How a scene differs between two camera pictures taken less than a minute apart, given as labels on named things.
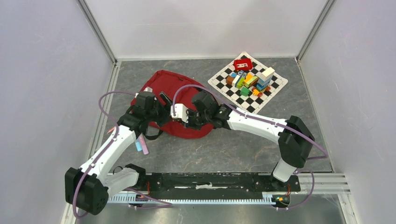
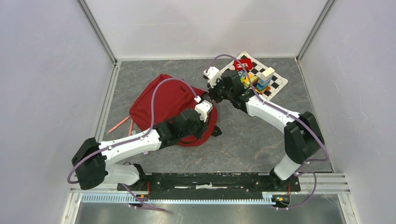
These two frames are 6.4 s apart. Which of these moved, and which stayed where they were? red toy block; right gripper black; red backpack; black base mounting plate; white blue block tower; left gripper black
Moved: left gripper black; right gripper black; red backpack
Stayed: black base mounting plate; red toy block; white blue block tower
